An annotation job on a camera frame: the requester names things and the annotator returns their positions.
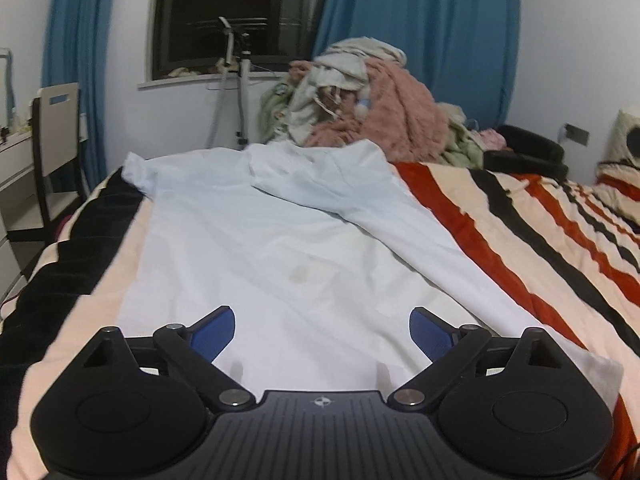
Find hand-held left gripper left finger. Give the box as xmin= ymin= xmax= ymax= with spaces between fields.
xmin=75 ymin=306 xmax=256 ymax=413

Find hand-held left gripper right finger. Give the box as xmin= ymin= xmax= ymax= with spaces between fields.
xmin=387 ymin=306 xmax=576 ymax=413

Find white t-shirt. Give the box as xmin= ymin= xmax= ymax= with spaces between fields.
xmin=116 ymin=140 xmax=624 ymax=411

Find grey crumpled clothes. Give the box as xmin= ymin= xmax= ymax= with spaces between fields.
xmin=287 ymin=36 xmax=407 ymax=146

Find red black cream striped blanket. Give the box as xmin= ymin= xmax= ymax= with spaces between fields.
xmin=0 ymin=160 xmax=640 ymax=480

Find light green cloth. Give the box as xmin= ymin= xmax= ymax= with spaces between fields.
xmin=442 ymin=117 xmax=487 ymax=170

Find small pink cloth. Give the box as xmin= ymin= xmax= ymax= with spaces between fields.
xmin=477 ymin=129 xmax=509 ymax=152

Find black armchair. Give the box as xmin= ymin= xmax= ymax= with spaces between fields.
xmin=482 ymin=125 xmax=569 ymax=179

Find cream garment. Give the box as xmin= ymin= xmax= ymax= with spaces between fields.
xmin=439 ymin=102 xmax=469 ymax=124

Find pink fuzzy blanket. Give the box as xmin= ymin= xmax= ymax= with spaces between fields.
xmin=290 ymin=57 xmax=451 ymax=163

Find light green floral blanket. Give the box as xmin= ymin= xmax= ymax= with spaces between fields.
xmin=259 ymin=80 xmax=297 ymax=142

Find garment steamer stand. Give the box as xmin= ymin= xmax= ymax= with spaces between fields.
xmin=187 ymin=16 xmax=269 ymax=151

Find white and black chair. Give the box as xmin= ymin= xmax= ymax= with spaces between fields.
xmin=7 ymin=82 xmax=84 ymax=244

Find small beige cloth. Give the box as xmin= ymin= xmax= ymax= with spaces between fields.
xmin=165 ymin=57 xmax=241 ymax=79

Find white desk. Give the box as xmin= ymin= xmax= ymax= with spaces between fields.
xmin=0 ymin=125 xmax=37 ymax=311

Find cream pillow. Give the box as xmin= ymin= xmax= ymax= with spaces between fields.
xmin=611 ymin=109 xmax=640 ymax=165

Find blue curtain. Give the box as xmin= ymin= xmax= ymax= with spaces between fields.
xmin=312 ymin=0 xmax=522 ymax=132
xmin=40 ymin=0 xmax=122 ymax=196

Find wavy vanity mirror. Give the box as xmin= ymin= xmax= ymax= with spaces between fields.
xmin=0 ymin=47 xmax=14 ymax=132

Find dark window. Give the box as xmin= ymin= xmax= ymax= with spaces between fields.
xmin=137 ymin=0 xmax=337 ymax=91

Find dark wall outlet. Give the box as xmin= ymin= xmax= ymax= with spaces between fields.
xmin=563 ymin=123 xmax=591 ymax=145

